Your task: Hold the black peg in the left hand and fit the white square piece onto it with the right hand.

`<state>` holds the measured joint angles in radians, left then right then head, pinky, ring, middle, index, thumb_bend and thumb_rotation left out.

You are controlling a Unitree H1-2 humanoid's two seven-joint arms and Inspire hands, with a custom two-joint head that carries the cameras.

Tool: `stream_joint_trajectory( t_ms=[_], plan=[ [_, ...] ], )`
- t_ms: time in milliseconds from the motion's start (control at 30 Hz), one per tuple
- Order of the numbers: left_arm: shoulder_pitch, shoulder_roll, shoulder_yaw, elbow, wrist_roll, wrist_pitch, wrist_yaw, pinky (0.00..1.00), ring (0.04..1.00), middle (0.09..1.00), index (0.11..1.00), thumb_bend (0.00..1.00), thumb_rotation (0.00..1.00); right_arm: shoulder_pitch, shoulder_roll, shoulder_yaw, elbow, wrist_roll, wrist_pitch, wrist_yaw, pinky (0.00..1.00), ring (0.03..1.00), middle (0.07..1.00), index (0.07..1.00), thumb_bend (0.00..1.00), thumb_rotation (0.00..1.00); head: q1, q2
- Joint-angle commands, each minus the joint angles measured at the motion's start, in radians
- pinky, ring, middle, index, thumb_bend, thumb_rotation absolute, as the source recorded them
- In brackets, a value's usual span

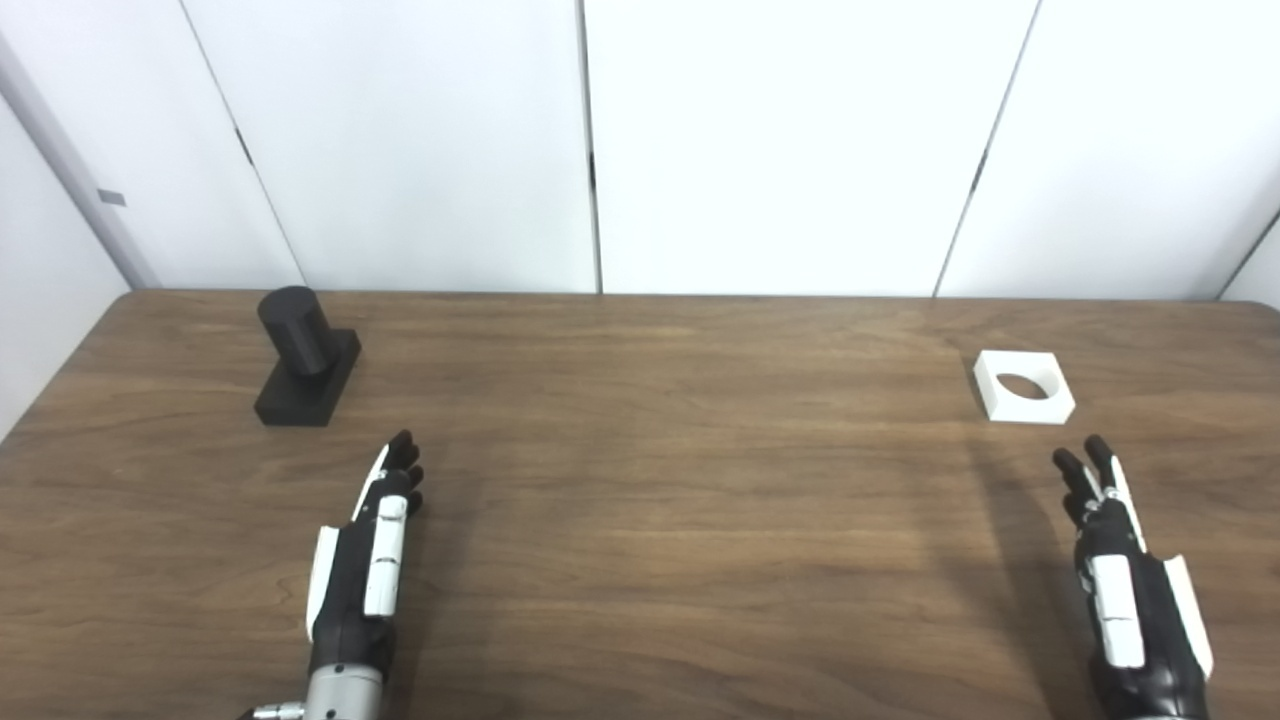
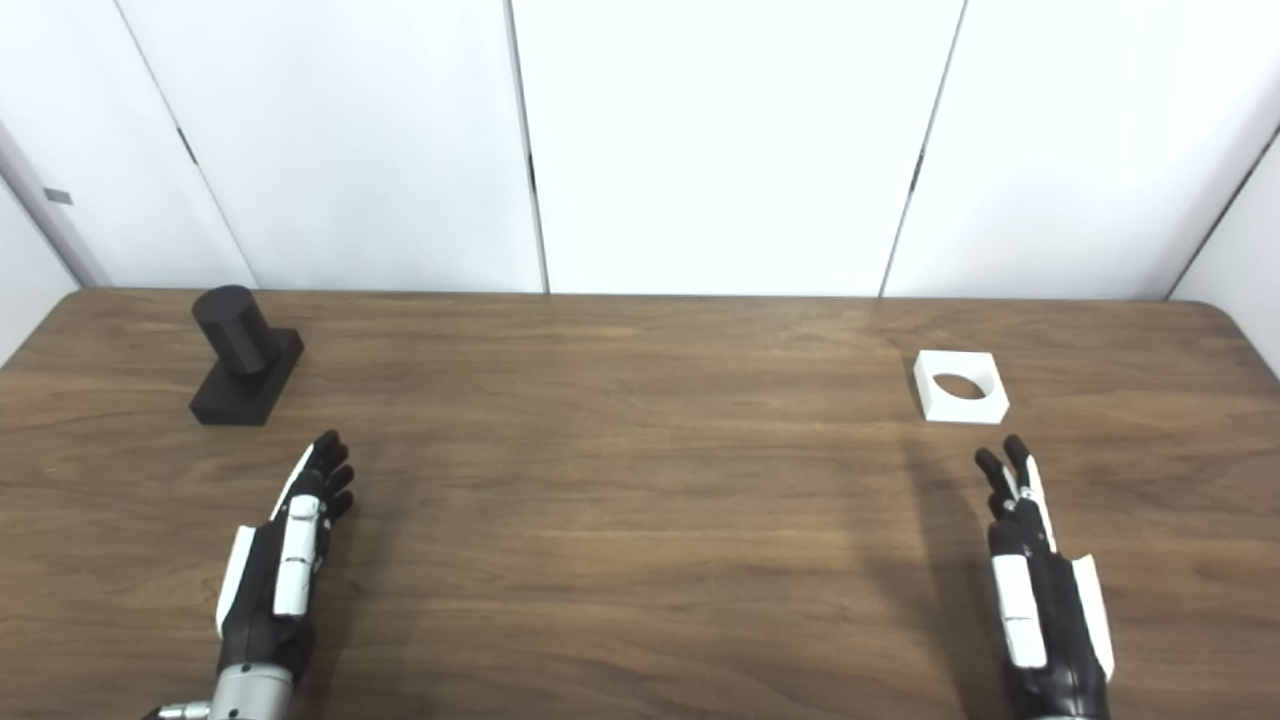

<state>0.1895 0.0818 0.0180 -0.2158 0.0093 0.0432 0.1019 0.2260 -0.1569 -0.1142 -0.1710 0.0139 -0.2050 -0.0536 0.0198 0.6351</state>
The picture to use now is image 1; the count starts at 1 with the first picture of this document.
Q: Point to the white square piece with hole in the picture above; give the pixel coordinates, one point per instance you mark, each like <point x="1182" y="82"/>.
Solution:
<point x="1030" y="407"/>

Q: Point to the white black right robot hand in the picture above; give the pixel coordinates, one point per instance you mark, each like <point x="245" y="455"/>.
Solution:
<point x="1150" y="650"/>

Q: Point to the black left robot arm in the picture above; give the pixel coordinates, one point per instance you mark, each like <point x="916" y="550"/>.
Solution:
<point x="342" y="695"/>

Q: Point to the black peg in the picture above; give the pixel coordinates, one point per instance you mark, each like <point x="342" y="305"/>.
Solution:
<point x="297" y="335"/>

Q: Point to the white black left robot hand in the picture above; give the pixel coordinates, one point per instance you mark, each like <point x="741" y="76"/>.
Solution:
<point x="345" y="580"/>

